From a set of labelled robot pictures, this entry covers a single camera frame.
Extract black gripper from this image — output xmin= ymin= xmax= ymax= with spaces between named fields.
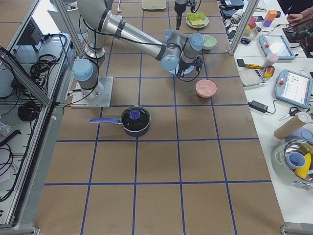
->
xmin=178 ymin=56 xmax=203 ymax=76
xmin=174 ymin=0 xmax=197 ymax=29

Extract blue plate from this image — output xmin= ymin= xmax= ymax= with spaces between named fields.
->
xmin=169 ymin=64 xmax=195 ymax=75

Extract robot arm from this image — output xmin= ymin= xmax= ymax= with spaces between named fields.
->
xmin=174 ymin=0 xmax=196 ymax=30
xmin=77 ymin=0 xmax=204 ymax=78

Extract green lettuce leaf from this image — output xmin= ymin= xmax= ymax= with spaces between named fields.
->
xmin=187 ymin=12 xmax=206 ymax=21

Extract bread slice on plate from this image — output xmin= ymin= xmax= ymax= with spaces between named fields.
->
xmin=189 ymin=20 xmax=204 ymax=27

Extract pink bowl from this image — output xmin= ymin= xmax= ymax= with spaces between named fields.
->
xmin=195 ymin=79 xmax=217 ymax=98

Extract green plate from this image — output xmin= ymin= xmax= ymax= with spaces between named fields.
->
xmin=185 ymin=17 xmax=209 ymax=29

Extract white toaster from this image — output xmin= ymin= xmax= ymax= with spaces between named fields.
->
xmin=141 ymin=0 xmax=167 ymax=10

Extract green bowl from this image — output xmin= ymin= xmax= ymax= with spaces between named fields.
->
xmin=203 ymin=35 xmax=217 ymax=50

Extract black smartphone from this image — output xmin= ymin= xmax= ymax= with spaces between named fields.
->
xmin=236 ymin=58 xmax=246 ymax=67

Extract blue saucepan with lid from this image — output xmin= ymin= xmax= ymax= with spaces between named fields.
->
xmin=89 ymin=105 xmax=151 ymax=137

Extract black power adapter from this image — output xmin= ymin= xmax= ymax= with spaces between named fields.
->
xmin=248 ymin=100 xmax=268 ymax=113

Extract teach pendant far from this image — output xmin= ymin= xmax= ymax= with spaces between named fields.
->
xmin=258 ymin=35 xmax=295 ymax=60

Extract teach pendant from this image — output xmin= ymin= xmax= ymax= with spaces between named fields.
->
xmin=275 ymin=69 xmax=313 ymax=109
xmin=258 ymin=35 xmax=295 ymax=60

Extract teach pendant near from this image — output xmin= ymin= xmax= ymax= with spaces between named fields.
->
xmin=275 ymin=69 xmax=313 ymax=109

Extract cardboard tube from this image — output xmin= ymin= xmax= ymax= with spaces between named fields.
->
xmin=273 ymin=112 xmax=312 ymax=140

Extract scissors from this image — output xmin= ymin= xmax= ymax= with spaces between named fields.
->
xmin=279 ymin=106 xmax=300 ymax=121

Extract steel mixing bowl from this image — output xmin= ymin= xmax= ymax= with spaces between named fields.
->
xmin=271 ymin=139 xmax=313 ymax=190

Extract aluminium frame post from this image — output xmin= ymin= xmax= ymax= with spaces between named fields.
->
xmin=229 ymin=0 xmax=259 ymax=56

